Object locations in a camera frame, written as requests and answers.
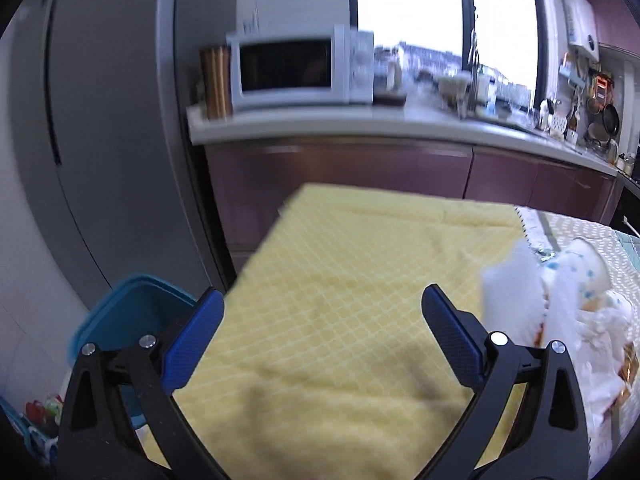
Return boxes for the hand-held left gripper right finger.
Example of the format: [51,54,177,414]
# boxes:
[417,284,593,480]

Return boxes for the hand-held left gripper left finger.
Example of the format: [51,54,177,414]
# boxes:
[57,287,231,480]

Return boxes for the blue plastic bin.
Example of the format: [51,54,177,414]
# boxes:
[66,274,198,431]

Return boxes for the clear plastic wrapper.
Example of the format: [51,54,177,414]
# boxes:
[575,305,636,411]

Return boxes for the yellow checked tablecloth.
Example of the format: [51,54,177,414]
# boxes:
[135,183,541,480]

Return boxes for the white green printed cloth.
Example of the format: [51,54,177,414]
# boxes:
[515,205,640,480]

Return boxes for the colourful plastic bags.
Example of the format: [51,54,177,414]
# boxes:
[17,394,66,466]

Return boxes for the gold foil wrapper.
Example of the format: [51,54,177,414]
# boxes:
[617,345,639,391]

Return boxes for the maroon kitchen cabinets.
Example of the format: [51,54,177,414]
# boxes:
[205,141,618,261]

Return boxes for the grey refrigerator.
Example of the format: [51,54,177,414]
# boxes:
[10,0,241,291]

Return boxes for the group of kitchen jars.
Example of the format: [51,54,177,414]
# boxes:
[435,67,583,146]

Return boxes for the white kitchen counter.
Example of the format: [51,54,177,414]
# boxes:
[187,102,621,178]

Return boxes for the copper travel tumbler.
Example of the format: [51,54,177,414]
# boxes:
[200,45,233,120]

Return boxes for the electric kettle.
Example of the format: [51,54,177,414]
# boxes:
[385,59,404,95]

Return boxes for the hanging cookware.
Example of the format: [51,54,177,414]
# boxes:
[582,70,623,148]

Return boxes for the kitchen faucet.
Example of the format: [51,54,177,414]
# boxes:
[462,7,482,117]

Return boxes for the white microwave oven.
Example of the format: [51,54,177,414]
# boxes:
[226,24,375,113]

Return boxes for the kitchen window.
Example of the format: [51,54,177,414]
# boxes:
[356,0,541,106]

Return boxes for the white water heater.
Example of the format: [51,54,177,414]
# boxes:
[560,0,601,63]

